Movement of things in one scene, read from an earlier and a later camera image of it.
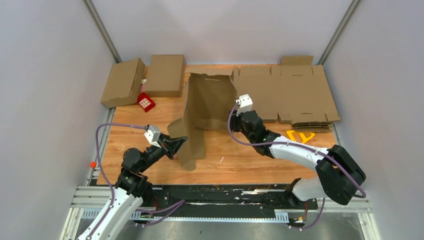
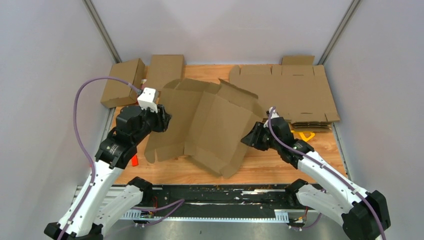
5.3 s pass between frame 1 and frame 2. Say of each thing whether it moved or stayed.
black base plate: stayed
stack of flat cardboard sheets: stayed
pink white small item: stayed
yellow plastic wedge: stayed
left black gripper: moved
